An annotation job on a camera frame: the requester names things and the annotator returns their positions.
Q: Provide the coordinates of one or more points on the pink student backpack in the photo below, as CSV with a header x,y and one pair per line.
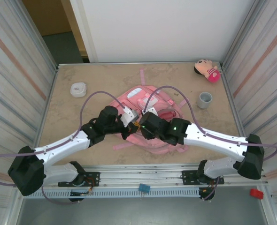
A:
x,y
162,145

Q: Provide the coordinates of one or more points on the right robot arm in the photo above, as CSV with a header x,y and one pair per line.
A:
x,y
218,140

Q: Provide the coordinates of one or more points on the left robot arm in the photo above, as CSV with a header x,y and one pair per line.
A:
x,y
61,145

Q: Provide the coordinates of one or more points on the small white square box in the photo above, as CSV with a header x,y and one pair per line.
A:
x,y
78,90

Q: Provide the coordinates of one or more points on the blue connector block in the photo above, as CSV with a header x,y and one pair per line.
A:
x,y
143,188

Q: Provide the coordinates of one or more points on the grey cup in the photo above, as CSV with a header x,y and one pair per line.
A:
x,y
205,100

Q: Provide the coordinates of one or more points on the black power connector box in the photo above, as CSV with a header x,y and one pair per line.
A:
x,y
205,191
78,193

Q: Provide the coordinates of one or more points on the pink plush doll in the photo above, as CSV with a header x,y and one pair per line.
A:
x,y
207,70

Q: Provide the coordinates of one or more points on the red plastic block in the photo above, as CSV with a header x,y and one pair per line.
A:
x,y
256,194

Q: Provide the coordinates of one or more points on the brown wooden door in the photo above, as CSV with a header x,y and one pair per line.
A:
x,y
47,14

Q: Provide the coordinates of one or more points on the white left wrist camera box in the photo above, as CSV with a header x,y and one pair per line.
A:
x,y
128,116

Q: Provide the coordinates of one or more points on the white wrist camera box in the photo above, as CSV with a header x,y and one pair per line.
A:
x,y
150,110
128,116

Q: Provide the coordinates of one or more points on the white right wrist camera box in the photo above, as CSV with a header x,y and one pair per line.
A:
x,y
150,110

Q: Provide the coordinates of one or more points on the aluminium mounting rail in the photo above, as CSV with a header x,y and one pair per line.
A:
x,y
138,173

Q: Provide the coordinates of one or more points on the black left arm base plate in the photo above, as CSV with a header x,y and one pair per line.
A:
x,y
94,177

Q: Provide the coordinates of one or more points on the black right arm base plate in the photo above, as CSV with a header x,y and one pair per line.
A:
x,y
187,175

